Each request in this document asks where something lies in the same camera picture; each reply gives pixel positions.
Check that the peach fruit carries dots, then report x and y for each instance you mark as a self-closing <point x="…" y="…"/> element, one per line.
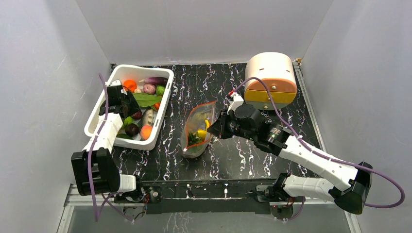
<point x="145" y="132"/>

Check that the purple eggplant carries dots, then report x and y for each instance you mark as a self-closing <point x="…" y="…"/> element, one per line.
<point x="162" y="81"/>

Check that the clear zip bag orange zipper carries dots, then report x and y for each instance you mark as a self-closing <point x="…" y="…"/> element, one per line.
<point x="195" y="121"/>

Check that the orange fruit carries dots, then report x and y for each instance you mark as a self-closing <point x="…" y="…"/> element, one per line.
<point x="130" y="85"/>

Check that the round drawer cabinet cream orange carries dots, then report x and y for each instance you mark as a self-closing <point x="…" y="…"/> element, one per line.
<point x="276" y="71"/>

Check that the green vegetable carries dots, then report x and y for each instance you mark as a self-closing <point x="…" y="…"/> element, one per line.
<point x="160" y="90"/>

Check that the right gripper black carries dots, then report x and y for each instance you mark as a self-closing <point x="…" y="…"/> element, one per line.
<point x="222" y="127"/>

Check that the yellow banana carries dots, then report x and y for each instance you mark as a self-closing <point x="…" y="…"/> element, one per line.
<point x="202" y="133"/>

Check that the red tomato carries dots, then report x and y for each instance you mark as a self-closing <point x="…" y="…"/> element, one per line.
<point x="157" y="106"/>

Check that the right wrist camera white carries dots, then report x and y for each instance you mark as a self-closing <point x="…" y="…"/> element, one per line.
<point x="235" y="100"/>

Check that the red onion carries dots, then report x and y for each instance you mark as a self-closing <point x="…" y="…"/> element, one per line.
<point x="149" y="88"/>

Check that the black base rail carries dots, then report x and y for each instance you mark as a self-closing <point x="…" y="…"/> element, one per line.
<point x="209" y="196"/>

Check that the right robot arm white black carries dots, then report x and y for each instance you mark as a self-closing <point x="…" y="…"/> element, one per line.
<point x="346" y="186"/>

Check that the green leaf toy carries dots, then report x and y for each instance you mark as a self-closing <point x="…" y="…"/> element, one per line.
<point x="145" y="100"/>

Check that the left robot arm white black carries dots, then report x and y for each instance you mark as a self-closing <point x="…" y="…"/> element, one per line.
<point x="94" y="169"/>

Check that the toy pineapple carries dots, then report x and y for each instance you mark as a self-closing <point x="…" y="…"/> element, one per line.
<point x="193" y="139"/>

